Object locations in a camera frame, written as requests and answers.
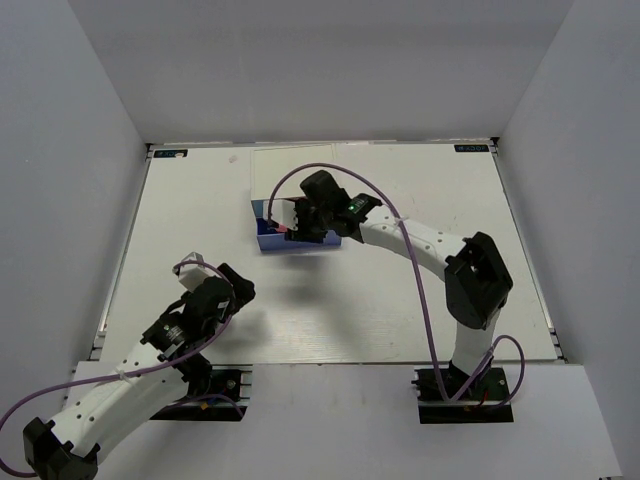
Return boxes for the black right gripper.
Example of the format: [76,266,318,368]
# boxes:
[286,199,333,244]

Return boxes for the blue drawer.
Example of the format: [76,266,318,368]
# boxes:
[256,219,342,253]
[251,199,269,221]

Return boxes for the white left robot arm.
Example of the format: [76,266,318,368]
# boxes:
[23,260,256,479]

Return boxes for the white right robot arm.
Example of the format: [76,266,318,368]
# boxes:
[264,164,514,399]

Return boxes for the white drawer organizer box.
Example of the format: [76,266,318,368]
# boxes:
[249,144,337,204]

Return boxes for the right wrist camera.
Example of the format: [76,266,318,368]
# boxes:
[263,199,297,232]

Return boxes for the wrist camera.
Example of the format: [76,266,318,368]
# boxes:
[263,199,297,232]
[172,252,210,292]

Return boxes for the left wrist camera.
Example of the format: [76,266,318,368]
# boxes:
[172,252,210,292]

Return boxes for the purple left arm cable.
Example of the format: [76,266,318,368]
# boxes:
[0,257,249,476]

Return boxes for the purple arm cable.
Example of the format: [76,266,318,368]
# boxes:
[0,257,249,476]
[267,163,526,409]

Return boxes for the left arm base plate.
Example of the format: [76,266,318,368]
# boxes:
[151,365,253,422]

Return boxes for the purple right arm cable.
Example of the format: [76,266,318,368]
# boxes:
[267,163,526,409]

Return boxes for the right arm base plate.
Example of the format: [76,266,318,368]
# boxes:
[412,367,514,425]

